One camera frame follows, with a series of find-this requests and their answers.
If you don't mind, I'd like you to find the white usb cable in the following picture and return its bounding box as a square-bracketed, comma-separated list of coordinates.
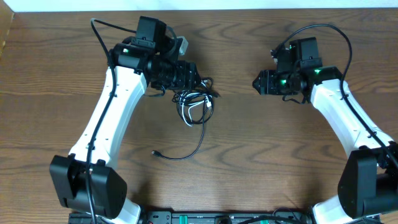
[180, 81, 213, 127]

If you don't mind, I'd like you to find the black usb cable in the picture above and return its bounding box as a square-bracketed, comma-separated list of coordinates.
[151, 77, 220, 161]

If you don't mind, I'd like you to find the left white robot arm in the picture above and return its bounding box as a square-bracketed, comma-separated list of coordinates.
[49, 16, 203, 223]

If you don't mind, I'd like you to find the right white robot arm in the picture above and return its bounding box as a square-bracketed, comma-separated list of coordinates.
[252, 37, 397, 223]

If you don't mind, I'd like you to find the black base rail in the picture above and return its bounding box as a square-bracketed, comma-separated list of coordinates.
[68, 211, 382, 224]

